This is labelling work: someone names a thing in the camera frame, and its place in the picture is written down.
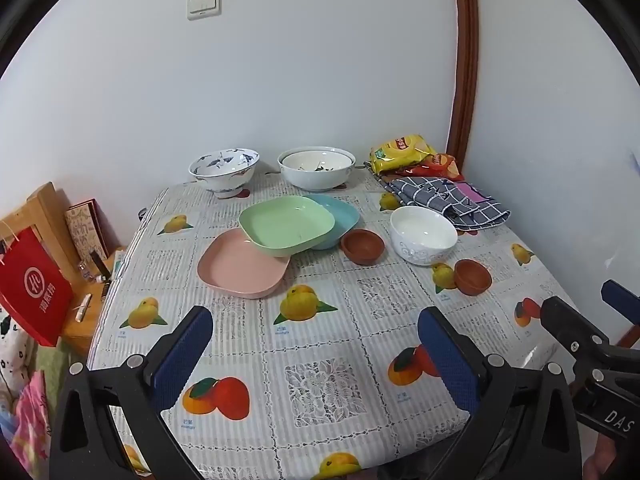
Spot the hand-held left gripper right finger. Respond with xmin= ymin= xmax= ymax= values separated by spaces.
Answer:
xmin=417 ymin=306 xmax=583 ymax=480

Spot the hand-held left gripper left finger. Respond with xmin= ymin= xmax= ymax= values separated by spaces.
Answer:
xmin=49 ymin=305 xmax=215 ymax=480

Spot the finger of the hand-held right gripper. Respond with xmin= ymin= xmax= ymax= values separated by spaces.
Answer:
xmin=540 ymin=295 xmax=613 ymax=363
xmin=601 ymin=279 xmax=640 ymax=348

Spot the small brown bowl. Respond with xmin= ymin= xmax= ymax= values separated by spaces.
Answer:
xmin=341 ymin=229 xmax=386 ymax=265
xmin=453 ymin=259 xmax=493 ymax=296

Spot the pink square plate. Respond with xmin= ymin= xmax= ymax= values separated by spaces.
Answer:
xmin=197 ymin=227 xmax=292 ymax=300

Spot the white bowl with grey pattern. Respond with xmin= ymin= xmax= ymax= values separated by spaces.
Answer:
xmin=390 ymin=206 xmax=458 ymax=266

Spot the green square plate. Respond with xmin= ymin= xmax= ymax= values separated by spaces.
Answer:
xmin=238 ymin=196 xmax=336 ymax=257

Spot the blue square plate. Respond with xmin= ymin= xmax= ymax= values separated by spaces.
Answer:
xmin=305 ymin=193 xmax=361 ymax=251

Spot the wooden side table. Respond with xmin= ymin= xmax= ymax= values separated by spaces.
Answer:
xmin=57 ymin=245 xmax=128 ymax=356

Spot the fruit print tablecloth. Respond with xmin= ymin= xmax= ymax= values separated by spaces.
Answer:
xmin=86 ymin=162 xmax=608 ymax=476

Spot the patterned beige book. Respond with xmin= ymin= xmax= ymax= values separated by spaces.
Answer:
xmin=64 ymin=199 xmax=111 ymax=261

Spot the red paper bag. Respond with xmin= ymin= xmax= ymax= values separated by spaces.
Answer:
xmin=0 ymin=225 xmax=75 ymax=348

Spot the pink patterned cloth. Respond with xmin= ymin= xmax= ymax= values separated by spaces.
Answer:
xmin=7 ymin=370 xmax=53 ymax=471

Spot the white patterned cloth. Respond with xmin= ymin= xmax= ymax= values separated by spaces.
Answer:
xmin=0 ymin=310 xmax=36 ymax=401

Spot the grey checked cloth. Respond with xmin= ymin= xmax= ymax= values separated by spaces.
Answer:
xmin=364 ymin=160 xmax=512 ymax=233

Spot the blue patterned footed bowl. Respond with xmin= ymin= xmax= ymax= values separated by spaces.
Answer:
xmin=188 ymin=148 xmax=260 ymax=199

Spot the red chips bag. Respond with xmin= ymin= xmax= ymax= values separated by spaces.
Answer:
xmin=415 ymin=152 xmax=466 ymax=182

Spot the yellow chips bag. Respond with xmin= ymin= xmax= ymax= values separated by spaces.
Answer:
xmin=370 ymin=134 xmax=437 ymax=176

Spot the large white bowl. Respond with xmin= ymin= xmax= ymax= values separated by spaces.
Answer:
xmin=278 ymin=146 xmax=356 ymax=192

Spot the white bowl with printed inside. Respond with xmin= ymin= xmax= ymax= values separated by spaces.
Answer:
xmin=281 ymin=150 xmax=351 ymax=173

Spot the light wooden frame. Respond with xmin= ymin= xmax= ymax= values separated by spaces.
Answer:
xmin=0 ymin=181 xmax=76 ymax=271

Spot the brown wooden door frame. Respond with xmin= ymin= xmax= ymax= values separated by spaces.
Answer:
xmin=446 ymin=0 xmax=480 ymax=172

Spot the white wall light switch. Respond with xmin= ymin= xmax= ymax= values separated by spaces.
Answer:
xmin=187 ymin=0 xmax=221 ymax=22

